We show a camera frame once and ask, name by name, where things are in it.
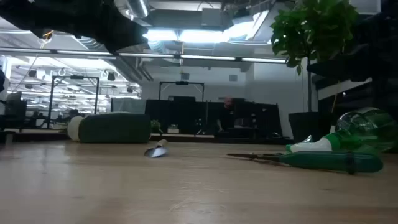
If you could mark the beige green gardening tote bag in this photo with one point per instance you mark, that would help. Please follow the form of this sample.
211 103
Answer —
115 127

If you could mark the green spray bottle white nozzle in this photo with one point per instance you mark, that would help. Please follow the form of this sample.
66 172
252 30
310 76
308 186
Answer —
363 130

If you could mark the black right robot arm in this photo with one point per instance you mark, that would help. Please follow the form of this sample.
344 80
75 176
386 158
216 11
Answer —
373 46

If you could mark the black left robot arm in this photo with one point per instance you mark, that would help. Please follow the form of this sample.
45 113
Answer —
93 18

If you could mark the person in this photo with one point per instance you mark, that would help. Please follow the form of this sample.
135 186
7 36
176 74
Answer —
226 116

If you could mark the small green plant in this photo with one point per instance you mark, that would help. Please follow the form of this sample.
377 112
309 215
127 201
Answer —
155 125

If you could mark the long ceiling light bar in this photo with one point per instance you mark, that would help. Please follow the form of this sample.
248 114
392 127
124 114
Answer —
205 57

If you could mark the grey fabric partition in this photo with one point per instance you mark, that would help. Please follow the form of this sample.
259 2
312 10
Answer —
129 105

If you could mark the black plant pot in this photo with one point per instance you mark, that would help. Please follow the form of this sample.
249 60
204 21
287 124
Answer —
308 127

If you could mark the leafy green potted tree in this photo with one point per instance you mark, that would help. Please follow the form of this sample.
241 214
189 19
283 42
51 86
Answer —
311 28

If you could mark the silver ventilation duct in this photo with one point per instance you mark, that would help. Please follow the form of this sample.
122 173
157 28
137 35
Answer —
138 7

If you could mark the tall black gantry frame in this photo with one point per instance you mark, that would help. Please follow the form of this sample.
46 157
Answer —
51 102

